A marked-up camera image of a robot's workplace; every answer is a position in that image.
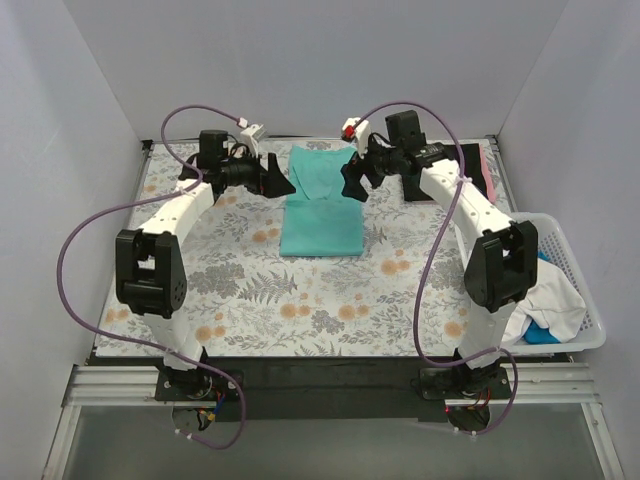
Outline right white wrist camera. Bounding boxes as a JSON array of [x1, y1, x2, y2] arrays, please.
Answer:
[[341, 117, 372, 157]]

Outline folded black t shirt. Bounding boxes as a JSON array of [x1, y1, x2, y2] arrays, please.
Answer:
[[401, 143, 487, 202]]

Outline folded pink t shirt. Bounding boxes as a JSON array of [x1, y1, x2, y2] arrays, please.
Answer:
[[479, 145, 497, 204]]

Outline purple cable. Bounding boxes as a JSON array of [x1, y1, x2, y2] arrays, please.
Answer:
[[57, 104, 247, 450], [357, 102, 519, 444]]

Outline aluminium front rail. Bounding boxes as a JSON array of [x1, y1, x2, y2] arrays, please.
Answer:
[[64, 358, 598, 405]]

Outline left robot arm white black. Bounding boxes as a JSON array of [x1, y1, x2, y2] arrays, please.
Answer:
[[115, 128, 296, 399]]

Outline white plastic basket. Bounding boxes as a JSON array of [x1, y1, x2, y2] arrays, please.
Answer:
[[509, 213, 607, 352]]

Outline blue t shirt in basket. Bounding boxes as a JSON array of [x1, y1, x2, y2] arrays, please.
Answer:
[[523, 251, 560, 345]]

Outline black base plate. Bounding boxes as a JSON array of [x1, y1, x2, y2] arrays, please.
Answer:
[[153, 357, 514, 424]]

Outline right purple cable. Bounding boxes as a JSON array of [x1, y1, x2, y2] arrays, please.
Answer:
[[357, 102, 519, 444]]

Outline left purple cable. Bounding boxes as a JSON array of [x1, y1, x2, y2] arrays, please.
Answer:
[[57, 104, 247, 450]]

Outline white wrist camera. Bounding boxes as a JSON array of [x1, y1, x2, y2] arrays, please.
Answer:
[[236, 117, 266, 157], [341, 117, 372, 157]]

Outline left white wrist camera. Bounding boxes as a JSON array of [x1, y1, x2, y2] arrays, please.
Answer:
[[236, 117, 266, 157]]

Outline teal t shirt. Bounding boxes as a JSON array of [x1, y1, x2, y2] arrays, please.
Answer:
[[280, 146, 364, 257]]

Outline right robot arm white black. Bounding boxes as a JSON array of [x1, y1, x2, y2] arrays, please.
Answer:
[[341, 110, 538, 396]]

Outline white t shirt in basket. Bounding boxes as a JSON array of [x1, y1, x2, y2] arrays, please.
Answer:
[[501, 252, 587, 347]]

